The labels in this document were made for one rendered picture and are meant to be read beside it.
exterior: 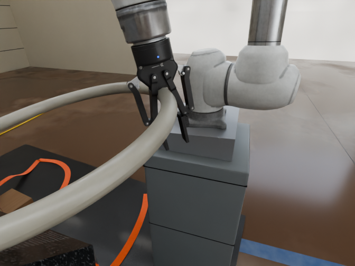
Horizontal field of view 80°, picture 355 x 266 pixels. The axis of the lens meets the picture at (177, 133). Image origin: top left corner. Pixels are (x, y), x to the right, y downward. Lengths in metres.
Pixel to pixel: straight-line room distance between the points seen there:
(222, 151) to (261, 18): 0.44
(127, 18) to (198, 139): 0.50
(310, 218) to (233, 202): 1.08
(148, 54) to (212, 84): 0.39
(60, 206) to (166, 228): 0.88
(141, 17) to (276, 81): 0.46
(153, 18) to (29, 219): 0.32
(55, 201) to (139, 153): 0.10
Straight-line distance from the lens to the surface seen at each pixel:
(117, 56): 5.64
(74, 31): 6.24
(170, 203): 0.96
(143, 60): 0.41
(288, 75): 0.73
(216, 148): 0.78
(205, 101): 0.78
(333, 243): 1.81
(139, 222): 1.61
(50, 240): 0.80
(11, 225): 0.25
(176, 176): 0.84
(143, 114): 0.45
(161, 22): 0.40
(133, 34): 0.40
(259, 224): 1.70
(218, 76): 0.75
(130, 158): 0.25
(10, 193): 2.08
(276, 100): 0.73
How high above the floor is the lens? 1.27
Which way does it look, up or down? 29 degrees down
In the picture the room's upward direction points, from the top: straight up
